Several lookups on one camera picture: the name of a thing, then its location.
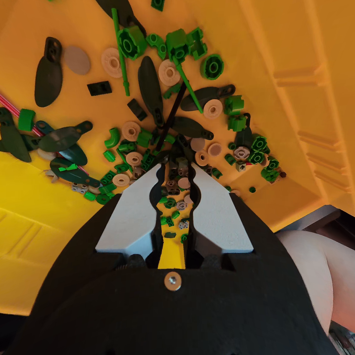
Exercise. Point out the yellow plastic bin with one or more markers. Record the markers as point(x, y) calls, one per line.
point(277, 55)

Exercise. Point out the grey four-stud plate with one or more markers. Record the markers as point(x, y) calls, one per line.
point(80, 188)

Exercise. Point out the thin black rod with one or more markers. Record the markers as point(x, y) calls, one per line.
point(173, 113)

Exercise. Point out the pile of small green bricks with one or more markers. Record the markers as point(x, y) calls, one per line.
point(212, 66)

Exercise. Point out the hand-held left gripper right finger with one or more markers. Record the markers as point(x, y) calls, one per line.
point(222, 219)

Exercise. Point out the red striped tube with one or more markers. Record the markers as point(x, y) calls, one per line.
point(11, 106)

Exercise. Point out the green stem rod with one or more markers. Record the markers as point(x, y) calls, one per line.
point(123, 69)
point(191, 91)

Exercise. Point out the black flat tile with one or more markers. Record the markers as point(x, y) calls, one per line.
point(99, 88)

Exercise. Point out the grey oval plate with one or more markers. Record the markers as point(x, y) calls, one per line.
point(77, 60)

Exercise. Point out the grey round brick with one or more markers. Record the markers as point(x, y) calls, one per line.
point(241, 153)

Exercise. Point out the pile of tan round plates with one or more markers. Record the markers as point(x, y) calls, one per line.
point(112, 62)

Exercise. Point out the person's leg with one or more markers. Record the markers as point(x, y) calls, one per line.
point(319, 271)

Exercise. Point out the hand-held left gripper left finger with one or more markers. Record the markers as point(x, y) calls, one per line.
point(130, 219)

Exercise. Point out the black slope brick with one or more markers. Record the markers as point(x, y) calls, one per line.
point(137, 109)

